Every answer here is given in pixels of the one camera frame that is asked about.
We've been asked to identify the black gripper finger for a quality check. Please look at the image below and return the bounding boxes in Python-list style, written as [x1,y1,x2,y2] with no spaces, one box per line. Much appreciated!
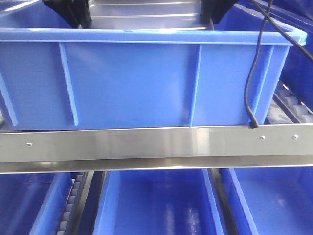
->
[212,0,238,24]
[72,0,92,28]
[42,0,79,27]
[200,0,215,30]

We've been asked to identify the small silver tray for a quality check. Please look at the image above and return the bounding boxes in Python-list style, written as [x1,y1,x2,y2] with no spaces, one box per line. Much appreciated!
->
[88,0,214,30]

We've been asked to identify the blue target box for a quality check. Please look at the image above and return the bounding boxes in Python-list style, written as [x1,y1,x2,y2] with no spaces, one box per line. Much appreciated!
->
[0,4,308,130]

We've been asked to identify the blue bin upper right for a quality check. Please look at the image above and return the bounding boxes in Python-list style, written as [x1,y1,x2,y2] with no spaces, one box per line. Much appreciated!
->
[220,0,313,103]

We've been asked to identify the blue bin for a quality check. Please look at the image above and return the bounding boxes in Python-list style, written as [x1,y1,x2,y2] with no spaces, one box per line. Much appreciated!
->
[0,173,72,235]
[93,169,227,235]
[220,0,313,103]
[219,167,313,235]

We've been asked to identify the lower steel rack bar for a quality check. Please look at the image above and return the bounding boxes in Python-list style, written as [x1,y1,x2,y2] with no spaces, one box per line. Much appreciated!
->
[0,124,313,173]

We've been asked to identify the blue bin lower centre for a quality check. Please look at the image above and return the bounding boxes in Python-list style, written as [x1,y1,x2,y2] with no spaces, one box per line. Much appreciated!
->
[93,169,227,235]

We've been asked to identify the blue bin lower left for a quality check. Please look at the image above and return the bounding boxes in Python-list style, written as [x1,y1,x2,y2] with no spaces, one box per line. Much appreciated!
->
[0,173,72,235]

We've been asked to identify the blue bin lower right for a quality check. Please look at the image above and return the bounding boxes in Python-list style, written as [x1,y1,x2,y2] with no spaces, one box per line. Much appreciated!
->
[219,167,313,235]

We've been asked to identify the lower roller track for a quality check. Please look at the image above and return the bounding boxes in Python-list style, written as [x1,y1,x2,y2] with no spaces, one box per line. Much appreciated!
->
[56,171,94,235]

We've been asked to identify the black cable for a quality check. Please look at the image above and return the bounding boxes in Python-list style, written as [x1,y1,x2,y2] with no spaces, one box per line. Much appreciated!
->
[244,0,313,129]

